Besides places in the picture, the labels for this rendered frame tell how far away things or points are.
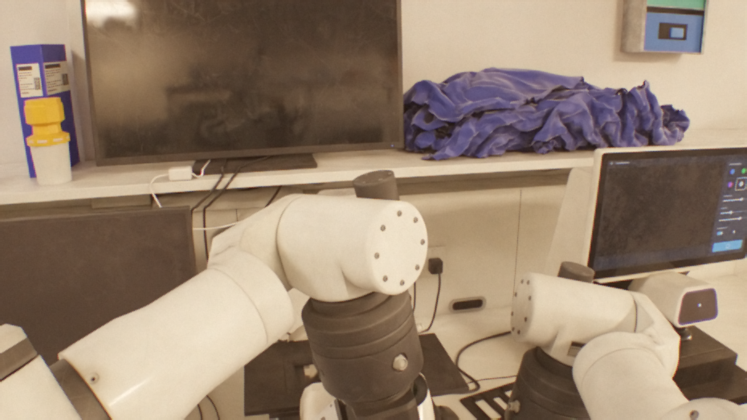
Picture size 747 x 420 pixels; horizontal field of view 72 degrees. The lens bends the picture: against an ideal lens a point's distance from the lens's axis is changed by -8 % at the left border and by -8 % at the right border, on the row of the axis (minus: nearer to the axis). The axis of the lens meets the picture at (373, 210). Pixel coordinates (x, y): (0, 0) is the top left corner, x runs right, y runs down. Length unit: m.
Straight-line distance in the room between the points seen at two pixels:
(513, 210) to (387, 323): 1.25
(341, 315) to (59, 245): 0.69
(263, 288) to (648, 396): 0.25
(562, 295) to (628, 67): 1.48
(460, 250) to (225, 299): 1.31
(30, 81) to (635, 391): 1.30
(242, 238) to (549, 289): 0.26
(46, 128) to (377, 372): 1.02
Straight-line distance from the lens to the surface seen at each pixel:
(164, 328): 0.33
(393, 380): 0.44
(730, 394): 1.33
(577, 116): 1.43
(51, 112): 1.30
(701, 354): 1.33
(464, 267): 1.64
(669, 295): 1.24
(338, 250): 0.37
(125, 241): 0.99
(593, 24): 1.84
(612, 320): 0.52
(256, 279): 0.35
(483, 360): 1.47
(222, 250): 0.38
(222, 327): 0.33
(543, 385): 0.52
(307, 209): 0.41
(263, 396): 1.00
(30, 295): 1.07
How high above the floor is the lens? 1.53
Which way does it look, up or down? 17 degrees down
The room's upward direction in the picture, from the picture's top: 1 degrees counter-clockwise
